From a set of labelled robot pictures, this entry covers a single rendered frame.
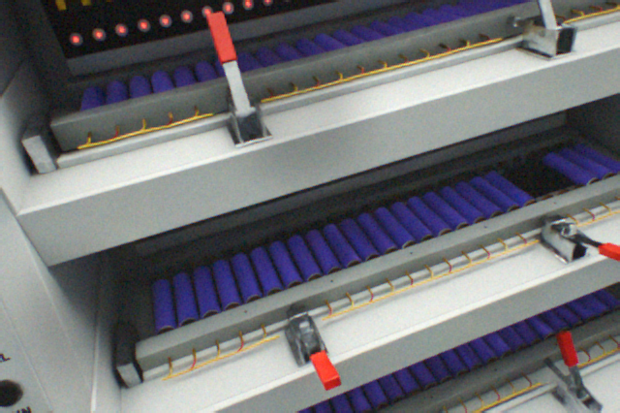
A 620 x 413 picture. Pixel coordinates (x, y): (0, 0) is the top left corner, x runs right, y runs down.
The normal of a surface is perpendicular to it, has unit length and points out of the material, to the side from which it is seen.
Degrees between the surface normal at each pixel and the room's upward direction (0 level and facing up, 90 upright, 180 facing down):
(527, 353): 19
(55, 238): 109
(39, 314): 90
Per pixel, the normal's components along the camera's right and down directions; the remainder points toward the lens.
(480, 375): -0.13, -0.81
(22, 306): 0.27, 0.22
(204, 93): 0.33, 0.51
